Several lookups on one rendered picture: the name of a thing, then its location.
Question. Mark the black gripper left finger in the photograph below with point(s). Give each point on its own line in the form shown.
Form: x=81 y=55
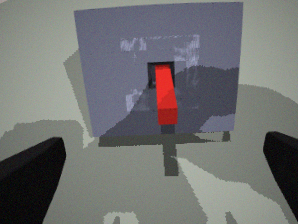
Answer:
x=28 y=182

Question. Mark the grey sloped panel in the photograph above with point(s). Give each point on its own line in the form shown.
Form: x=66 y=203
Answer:
x=200 y=41

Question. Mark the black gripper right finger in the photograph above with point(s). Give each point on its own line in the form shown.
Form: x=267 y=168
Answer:
x=281 y=153

